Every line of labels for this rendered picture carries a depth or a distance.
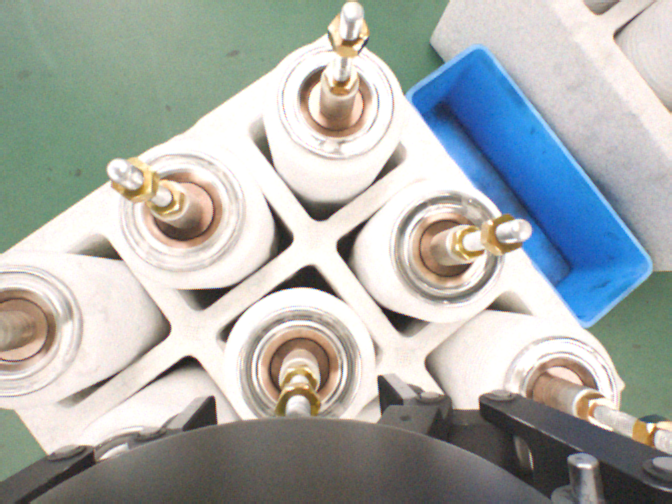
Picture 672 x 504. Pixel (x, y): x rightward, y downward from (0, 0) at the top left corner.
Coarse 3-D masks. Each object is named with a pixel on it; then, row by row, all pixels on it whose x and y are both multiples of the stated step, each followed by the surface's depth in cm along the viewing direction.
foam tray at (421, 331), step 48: (240, 96) 33; (240, 144) 33; (432, 144) 34; (96, 192) 31; (288, 192) 33; (384, 192) 33; (48, 240) 31; (96, 240) 33; (288, 240) 43; (336, 240) 33; (240, 288) 32; (288, 288) 43; (336, 288) 32; (528, 288) 34; (192, 336) 31; (384, 336) 32; (432, 336) 33; (96, 384) 36; (144, 384) 31; (432, 384) 32; (48, 432) 30
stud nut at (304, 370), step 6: (294, 366) 21; (300, 366) 21; (306, 366) 21; (288, 372) 20; (294, 372) 20; (300, 372) 20; (306, 372) 20; (312, 372) 21; (288, 378) 20; (312, 378) 20; (282, 384) 20; (312, 384) 20
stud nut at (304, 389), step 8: (288, 384) 17; (296, 384) 17; (304, 384) 17; (288, 392) 17; (296, 392) 17; (304, 392) 17; (312, 392) 17; (280, 400) 17; (288, 400) 17; (312, 400) 17; (320, 400) 17; (280, 408) 17; (312, 408) 17; (280, 416) 17
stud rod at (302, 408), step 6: (294, 378) 20; (300, 378) 20; (306, 378) 20; (294, 396) 17; (300, 396) 17; (288, 402) 16; (294, 402) 16; (300, 402) 16; (306, 402) 16; (288, 408) 15; (294, 408) 15; (300, 408) 15; (306, 408) 15; (288, 414) 15; (294, 414) 15; (300, 414) 15; (306, 414) 15
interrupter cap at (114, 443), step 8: (112, 432) 23; (120, 432) 23; (128, 432) 23; (136, 432) 23; (104, 440) 23; (112, 440) 23; (120, 440) 23; (96, 448) 23; (104, 448) 23; (112, 448) 23; (120, 448) 23; (96, 456) 23; (104, 456) 23
